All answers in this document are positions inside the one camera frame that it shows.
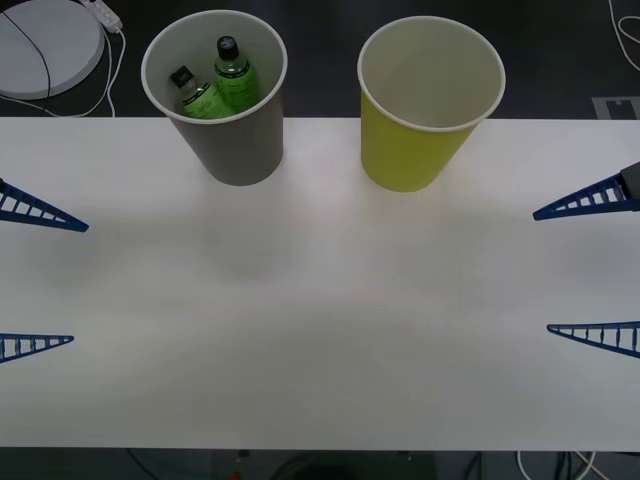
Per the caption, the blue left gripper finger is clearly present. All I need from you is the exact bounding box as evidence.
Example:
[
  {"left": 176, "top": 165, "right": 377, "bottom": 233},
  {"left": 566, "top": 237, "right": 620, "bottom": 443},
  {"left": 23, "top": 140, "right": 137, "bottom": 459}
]
[
  {"left": 0, "top": 178, "right": 90, "bottom": 233},
  {"left": 0, "top": 333, "right": 75, "bottom": 365}
]

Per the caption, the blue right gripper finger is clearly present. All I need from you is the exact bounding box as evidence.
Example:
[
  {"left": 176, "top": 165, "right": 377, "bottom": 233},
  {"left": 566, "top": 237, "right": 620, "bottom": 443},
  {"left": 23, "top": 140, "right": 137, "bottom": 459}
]
[
  {"left": 532, "top": 160, "right": 640, "bottom": 222},
  {"left": 546, "top": 321, "right": 640, "bottom": 359}
]

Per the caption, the green bottle cross-marked black cap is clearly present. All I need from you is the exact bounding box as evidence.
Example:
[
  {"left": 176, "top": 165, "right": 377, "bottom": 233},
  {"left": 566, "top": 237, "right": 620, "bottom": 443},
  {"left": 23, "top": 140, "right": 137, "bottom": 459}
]
[{"left": 213, "top": 34, "right": 259, "bottom": 114}]

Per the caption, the grey floor marker tag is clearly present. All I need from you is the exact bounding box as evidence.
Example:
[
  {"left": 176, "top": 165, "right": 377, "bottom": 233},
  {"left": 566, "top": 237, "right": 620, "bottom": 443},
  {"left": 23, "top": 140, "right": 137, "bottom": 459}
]
[{"left": 592, "top": 97, "right": 640, "bottom": 121}]

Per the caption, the yellow-green plastic bin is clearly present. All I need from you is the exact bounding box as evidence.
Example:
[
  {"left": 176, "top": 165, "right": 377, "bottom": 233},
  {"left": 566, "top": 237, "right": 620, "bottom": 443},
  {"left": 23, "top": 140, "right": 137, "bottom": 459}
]
[{"left": 356, "top": 15, "right": 506, "bottom": 193}]

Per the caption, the white round lamp base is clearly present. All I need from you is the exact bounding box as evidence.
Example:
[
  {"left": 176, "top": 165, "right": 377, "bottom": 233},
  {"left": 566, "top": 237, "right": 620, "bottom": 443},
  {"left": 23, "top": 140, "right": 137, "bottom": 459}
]
[{"left": 0, "top": 0, "right": 106, "bottom": 100}]

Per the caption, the green bottle plain black cap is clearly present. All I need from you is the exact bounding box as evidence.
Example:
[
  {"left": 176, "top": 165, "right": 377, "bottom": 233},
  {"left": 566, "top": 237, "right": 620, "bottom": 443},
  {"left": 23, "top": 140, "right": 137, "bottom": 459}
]
[{"left": 169, "top": 64, "right": 236, "bottom": 121}]

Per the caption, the white power strip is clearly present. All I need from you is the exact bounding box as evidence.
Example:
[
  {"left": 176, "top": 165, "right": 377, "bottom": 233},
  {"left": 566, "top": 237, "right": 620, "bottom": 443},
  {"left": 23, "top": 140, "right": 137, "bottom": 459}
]
[{"left": 82, "top": 0, "right": 124, "bottom": 34}]

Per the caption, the white looped cable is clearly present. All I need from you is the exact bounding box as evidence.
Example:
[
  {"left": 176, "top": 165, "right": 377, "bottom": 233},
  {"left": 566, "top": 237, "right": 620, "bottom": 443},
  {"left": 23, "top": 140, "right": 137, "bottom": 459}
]
[{"left": 516, "top": 449, "right": 599, "bottom": 480}]

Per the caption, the white power strip cable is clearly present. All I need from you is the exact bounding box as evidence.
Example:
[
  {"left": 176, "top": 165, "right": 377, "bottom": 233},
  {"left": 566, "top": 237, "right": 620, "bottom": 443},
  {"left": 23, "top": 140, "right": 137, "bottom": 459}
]
[{"left": 69, "top": 27, "right": 127, "bottom": 119}]

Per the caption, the thin black cable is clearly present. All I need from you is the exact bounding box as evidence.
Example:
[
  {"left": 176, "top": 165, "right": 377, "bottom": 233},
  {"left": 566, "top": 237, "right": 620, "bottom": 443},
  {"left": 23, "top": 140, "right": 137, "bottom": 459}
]
[{"left": 0, "top": 9, "right": 54, "bottom": 101}]

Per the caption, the white floor cable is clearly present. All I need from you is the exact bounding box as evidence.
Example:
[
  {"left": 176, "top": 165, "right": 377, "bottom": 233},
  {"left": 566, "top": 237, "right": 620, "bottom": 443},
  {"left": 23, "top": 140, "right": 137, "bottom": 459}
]
[{"left": 607, "top": 0, "right": 640, "bottom": 86}]

